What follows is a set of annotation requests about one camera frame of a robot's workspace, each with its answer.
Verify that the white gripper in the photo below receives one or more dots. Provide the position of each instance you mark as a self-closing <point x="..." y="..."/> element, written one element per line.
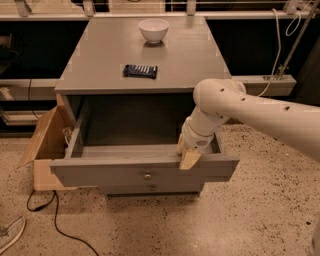
<point x="196" y="139"/>

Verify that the grey top drawer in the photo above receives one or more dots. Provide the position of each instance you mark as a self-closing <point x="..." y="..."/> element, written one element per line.
<point x="132" y="140"/>

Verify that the grey drawer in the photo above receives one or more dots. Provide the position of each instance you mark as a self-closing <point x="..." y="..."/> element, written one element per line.
<point x="132" y="140"/>
<point x="151" y="189"/>

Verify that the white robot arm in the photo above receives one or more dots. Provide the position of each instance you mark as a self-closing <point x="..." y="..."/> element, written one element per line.
<point x="217" y="100"/>

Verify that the grey bottom drawer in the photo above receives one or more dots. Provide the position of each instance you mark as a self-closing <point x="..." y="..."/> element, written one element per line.
<point x="151" y="189"/>

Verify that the grey drawer cabinet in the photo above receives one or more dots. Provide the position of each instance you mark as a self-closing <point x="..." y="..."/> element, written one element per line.
<point x="187" y="55"/>

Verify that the open cardboard box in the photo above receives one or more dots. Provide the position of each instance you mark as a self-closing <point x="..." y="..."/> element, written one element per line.
<point x="47" y="144"/>

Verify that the dark blue snack packet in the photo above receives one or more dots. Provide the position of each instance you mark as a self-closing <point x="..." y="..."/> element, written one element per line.
<point x="140" y="71"/>

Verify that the white ceramic bowl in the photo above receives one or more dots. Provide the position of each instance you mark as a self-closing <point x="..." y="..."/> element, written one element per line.
<point x="153" y="29"/>

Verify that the metal stand pole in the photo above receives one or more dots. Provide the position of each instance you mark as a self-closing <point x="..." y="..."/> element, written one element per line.
<point x="303" y="11"/>

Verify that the white shoe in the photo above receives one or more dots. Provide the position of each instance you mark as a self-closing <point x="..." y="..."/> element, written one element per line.
<point x="11" y="233"/>

